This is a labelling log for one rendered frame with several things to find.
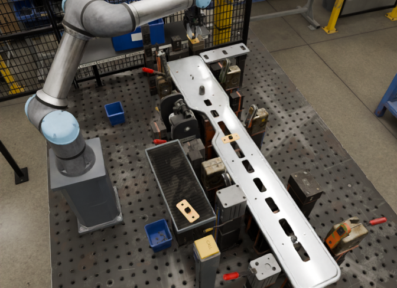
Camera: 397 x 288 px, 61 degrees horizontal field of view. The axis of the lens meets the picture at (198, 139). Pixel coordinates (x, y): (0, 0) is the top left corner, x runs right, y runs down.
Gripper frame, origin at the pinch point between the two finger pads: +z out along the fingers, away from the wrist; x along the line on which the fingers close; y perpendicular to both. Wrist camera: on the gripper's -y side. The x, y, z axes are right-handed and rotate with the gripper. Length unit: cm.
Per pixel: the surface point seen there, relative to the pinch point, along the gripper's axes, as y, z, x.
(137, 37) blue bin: -34.8, 17.2, -21.1
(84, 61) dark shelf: -32, 24, -53
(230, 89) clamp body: 8.6, 33.9, 18.8
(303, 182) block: 81, 23, 17
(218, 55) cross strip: -14.3, 26.9, 20.9
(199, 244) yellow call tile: 95, 9, -34
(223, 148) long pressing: 51, 26, -5
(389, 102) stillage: 1, 108, 178
